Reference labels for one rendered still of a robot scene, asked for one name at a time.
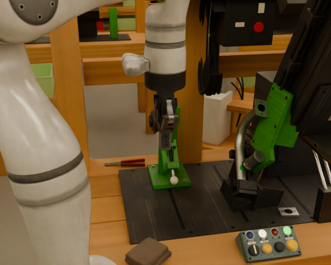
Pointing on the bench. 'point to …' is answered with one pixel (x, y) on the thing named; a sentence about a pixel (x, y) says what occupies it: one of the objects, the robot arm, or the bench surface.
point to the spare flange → (288, 213)
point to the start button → (292, 245)
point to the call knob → (254, 250)
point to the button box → (241, 241)
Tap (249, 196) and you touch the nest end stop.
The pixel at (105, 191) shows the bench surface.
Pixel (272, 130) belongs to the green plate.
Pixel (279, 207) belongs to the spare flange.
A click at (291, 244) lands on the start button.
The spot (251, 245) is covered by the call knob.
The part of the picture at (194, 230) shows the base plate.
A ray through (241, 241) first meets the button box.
